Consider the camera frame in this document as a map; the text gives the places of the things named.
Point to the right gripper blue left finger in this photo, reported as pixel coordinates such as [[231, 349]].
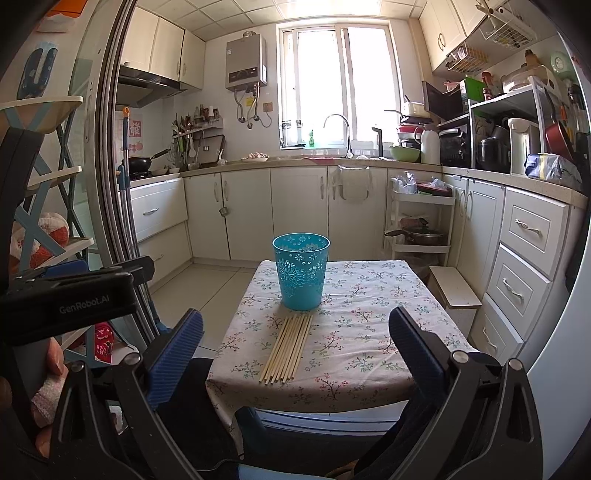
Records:
[[168, 355]]

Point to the white electric kettle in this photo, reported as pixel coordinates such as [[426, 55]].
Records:
[[524, 140]]

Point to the blue wooden shelf rack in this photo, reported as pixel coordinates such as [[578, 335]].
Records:
[[34, 160]]

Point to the teal perforated plastic basket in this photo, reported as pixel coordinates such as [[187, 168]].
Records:
[[301, 261]]

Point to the white tiered storage cart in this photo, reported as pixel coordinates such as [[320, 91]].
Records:
[[420, 204]]

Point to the white lower cabinets back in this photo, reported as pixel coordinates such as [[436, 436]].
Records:
[[234, 215]]

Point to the white upper cabinets right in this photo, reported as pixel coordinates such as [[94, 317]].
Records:
[[447, 25]]

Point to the white step stool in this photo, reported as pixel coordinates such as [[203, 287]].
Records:
[[455, 295]]

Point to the white upper cabinets left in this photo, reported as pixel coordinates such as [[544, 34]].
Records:
[[156, 47]]

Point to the wall utensil rack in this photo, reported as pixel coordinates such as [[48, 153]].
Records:
[[197, 140]]

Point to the floral tablecloth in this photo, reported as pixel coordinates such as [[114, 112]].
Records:
[[349, 361]]

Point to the chrome sink faucet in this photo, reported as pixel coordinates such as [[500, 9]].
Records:
[[340, 135]]

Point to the black wok on stove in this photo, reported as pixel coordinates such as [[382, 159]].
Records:
[[141, 164]]

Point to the green mixing bowl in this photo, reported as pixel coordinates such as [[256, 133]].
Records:
[[405, 154]]

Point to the person's left hand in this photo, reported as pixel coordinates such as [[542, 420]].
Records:
[[32, 379]]

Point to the wall gas water heater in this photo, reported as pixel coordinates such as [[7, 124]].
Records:
[[245, 62]]

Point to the white cabinets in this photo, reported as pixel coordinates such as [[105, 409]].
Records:
[[447, 25], [156, 47], [234, 215]]

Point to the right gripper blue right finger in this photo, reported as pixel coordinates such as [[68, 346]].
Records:
[[423, 352]]

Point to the pan on cart shelf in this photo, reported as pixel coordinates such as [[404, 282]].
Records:
[[425, 237]]

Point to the white drawer unit left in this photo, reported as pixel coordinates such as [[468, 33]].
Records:
[[160, 220]]

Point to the white thermos jug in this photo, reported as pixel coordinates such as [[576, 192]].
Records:
[[430, 147]]

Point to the white drawer unit right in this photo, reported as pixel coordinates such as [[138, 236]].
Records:
[[512, 243]]

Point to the kitchen window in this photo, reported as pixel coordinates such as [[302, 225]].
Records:
[[347, 68]]

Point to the white drawer unit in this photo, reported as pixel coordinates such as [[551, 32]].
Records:
[[160, 220], [512, 243]]

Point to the range hood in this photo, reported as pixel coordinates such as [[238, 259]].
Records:
[[137, 88]]

